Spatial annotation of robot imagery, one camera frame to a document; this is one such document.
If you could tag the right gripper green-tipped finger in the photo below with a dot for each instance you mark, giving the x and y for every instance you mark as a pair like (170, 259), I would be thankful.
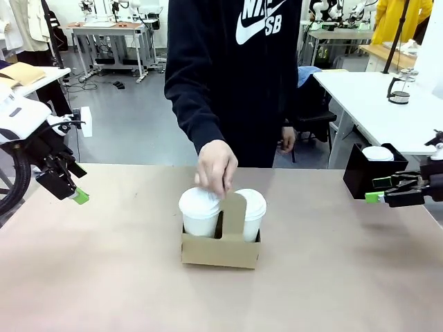
(398, 180)
(401, 200)

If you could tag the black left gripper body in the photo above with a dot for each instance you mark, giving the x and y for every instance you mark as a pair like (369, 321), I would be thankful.
(52, 152)

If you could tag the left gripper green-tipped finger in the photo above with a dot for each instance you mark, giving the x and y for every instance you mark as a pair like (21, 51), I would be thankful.
(59, 186)
(77, 170)

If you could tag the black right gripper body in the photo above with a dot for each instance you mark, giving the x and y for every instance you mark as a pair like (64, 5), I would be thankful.
(432, 180)

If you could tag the glass french press coffee pot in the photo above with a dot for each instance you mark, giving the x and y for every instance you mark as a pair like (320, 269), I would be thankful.
(401, 86)

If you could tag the white plastic cup lid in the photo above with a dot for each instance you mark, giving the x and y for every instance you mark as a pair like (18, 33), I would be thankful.
(254, 202)
(199, 204)

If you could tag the brown cardboard cup carrier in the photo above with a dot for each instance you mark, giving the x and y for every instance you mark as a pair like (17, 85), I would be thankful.
(221, 254)

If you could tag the person's right forearm black sleeve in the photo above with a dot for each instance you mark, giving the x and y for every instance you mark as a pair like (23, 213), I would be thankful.
(194, 114)

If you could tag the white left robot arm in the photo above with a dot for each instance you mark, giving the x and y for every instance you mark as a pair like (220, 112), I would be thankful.
(20, 114)

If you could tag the person's left forearm black sleeve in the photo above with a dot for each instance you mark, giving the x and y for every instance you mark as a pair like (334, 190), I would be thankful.
(287, 97)

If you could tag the person's left hand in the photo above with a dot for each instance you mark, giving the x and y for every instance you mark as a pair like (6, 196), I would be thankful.
(288, 140)

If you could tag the person's right hand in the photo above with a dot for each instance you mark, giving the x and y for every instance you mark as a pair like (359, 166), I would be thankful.
(216, 162)

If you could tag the stack of white spare lids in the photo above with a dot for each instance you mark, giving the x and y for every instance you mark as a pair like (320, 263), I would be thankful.
(378, 154)

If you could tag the black lid holder box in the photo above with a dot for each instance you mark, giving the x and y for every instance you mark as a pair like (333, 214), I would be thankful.
(356, 176)

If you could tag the white side table with envelopes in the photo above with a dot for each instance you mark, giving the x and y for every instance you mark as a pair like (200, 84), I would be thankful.
(41, 77)

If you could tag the brown paper envelope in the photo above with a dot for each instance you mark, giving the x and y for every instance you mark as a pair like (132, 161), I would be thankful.
(24, 73)

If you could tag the black object on floor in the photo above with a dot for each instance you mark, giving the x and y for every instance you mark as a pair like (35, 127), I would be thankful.
(118, 85)

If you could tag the black chair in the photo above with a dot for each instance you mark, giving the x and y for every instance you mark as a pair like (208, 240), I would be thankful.
(315, 117)

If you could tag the black stand pole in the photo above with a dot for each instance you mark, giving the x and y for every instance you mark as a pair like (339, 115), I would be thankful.
(53, 34)

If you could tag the wooden background table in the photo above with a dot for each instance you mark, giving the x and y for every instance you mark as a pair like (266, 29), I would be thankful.
(387, 55)

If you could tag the grey background workbench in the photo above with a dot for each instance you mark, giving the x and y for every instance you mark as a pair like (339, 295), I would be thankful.
(104, 34)

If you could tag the white coat person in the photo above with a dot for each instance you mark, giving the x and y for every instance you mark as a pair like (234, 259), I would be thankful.
(20, 24)

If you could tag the blue cloth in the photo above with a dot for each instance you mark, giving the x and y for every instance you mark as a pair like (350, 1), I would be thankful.
(308, 74)

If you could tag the black tripod pole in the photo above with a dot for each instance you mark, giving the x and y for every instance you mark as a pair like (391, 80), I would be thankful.
(396, 34)

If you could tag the grey long background table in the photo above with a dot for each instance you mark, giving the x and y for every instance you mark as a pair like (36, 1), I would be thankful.
(342, 34)

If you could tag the person in yellow jacket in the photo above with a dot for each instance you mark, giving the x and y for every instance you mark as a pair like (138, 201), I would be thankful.
(398, 17)

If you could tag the person's black Nike hoodie torso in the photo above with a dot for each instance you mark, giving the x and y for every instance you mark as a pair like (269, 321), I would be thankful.
(235, 69)

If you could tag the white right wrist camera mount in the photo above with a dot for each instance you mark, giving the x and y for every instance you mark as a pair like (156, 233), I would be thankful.
(436, 141)

